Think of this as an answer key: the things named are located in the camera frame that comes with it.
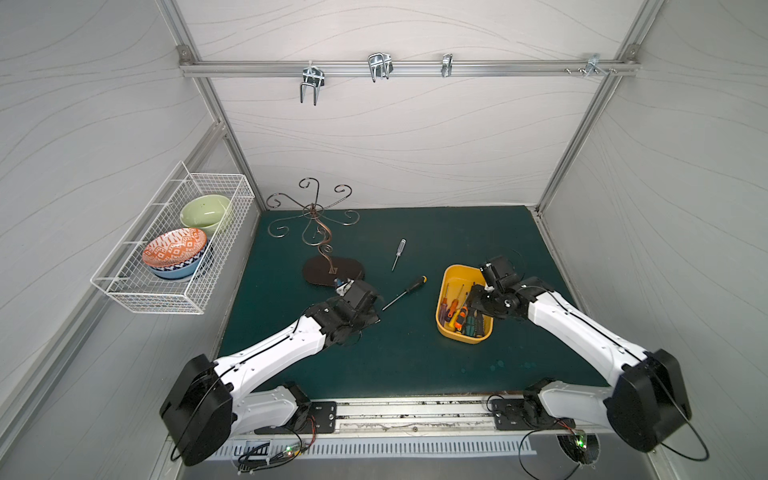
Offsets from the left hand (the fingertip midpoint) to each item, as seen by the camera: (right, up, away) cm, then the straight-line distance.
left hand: (374, 313), depth 82 cm
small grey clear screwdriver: (+8, +17, +26) cm, 32 cm away
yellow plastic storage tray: (+26, +6, +16) cm, 31 cm away
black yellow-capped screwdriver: (+31, -4, +5) cm, 32 cm away
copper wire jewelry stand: (-18, +10, +18) cm, 27 cm away
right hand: (+29, +3, +3) cm, 29 cm away
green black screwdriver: (+28, -5, +4) cm, 29 cm away
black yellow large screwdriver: (+16, +7, +16) cm, 24 cm away
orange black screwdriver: (+26, -2, +6) cm, 27 cm away
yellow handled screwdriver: (+24, -2, +7) cm, 25 cm away
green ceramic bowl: (-42, +27, -9) cm, 51 cm away
